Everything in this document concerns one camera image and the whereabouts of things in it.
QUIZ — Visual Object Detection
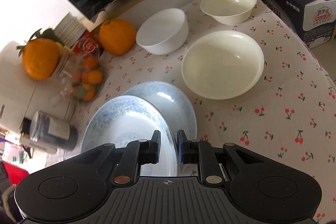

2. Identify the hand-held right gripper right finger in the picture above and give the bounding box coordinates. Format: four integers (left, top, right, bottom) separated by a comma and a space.
177, 130, 263, 185

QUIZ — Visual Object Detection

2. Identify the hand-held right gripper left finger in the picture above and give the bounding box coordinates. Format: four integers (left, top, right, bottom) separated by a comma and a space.
76, 130, 161, 185

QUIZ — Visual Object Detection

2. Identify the blue patterned plate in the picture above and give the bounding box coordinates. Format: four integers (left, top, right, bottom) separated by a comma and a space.
122, 81, 198, 143
80, 95, 177, 177

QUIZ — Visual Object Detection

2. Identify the large cream bowl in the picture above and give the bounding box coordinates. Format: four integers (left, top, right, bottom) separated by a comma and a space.
181, 30, 264, 100

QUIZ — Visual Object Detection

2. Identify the white bowl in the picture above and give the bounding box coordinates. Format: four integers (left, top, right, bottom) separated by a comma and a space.
136, 9, 189, 55

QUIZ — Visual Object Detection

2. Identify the cherry print tablecloth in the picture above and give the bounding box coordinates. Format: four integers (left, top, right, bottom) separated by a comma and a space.
55, 0, 336, 224

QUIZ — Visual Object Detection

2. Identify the clear jar of small oranges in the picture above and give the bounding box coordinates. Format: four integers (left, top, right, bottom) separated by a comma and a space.
54, 52, 104, 102

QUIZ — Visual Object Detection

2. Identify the dark jar with silver lid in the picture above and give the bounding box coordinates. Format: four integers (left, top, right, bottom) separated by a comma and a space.
29, 111, 78, 151

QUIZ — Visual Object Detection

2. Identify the large orange with leaves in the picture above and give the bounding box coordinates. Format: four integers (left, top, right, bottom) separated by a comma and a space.
17, 28, 62, 80
99, 18, 136, 55

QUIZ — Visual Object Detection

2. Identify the white flat labelled box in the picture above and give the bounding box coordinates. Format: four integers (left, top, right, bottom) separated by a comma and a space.
18, 135, 57, 155

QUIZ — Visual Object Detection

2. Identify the red cloth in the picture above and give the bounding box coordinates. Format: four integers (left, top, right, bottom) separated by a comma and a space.
0, 160, 30, 186

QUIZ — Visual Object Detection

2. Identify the white appliance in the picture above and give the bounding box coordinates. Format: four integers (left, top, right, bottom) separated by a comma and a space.
0, 40, 76, 135

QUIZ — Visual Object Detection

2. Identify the small cream bowl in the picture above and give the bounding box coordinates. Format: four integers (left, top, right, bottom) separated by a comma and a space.
200, 0, 258, 25

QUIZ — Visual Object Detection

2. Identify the dark blue cardboard box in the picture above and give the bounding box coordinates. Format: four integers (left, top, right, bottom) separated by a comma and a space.
256, 0, 336, 50

